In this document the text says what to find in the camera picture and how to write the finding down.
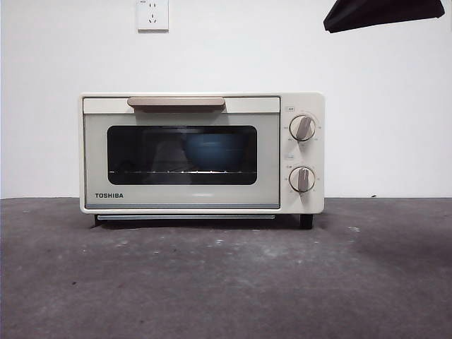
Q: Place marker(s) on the small beige oven knob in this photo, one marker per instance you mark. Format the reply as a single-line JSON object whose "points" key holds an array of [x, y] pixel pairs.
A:
{"points": [[302, 179]]}

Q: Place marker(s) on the blue ribbed bowl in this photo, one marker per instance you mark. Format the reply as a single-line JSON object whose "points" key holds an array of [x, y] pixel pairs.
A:
{"points": [[212, 152]]}

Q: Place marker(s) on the cream toaster oven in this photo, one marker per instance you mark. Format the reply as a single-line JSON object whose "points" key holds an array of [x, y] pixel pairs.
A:
{"points": [[303, 205]]}

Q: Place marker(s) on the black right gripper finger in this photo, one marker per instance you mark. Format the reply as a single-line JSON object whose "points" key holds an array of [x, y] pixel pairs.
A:
{"points": [[385, 12]]}

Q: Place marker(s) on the large beige oven knob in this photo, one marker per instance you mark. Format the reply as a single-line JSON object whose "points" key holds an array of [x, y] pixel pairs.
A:
{"points": [[303, 128]]}

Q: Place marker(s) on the white wall socket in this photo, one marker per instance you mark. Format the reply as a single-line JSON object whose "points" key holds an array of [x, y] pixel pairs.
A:
{"points": [[152, 16]]}

